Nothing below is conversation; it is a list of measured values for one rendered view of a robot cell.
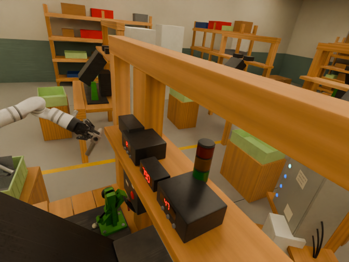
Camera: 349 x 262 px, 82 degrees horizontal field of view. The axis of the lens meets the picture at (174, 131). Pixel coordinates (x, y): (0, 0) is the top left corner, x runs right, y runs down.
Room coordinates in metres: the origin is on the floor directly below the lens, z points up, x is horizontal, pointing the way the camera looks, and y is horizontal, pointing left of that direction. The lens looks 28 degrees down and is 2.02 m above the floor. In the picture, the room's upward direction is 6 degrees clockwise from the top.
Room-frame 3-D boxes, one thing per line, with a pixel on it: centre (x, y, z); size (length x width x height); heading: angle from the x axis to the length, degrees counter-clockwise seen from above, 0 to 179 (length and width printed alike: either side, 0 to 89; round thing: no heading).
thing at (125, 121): (0.80, 0.20, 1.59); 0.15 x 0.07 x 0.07; 33
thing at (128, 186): (0.64, 0.11, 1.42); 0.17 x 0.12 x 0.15; 33
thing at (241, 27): (6.83, -1.03, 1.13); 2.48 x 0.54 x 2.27; 27
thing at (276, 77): (8.92, -4.08, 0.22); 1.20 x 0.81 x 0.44; 120
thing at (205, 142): (0.50, -0.09, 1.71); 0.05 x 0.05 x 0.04
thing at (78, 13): (6.90, 2.53, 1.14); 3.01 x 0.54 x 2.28; 117
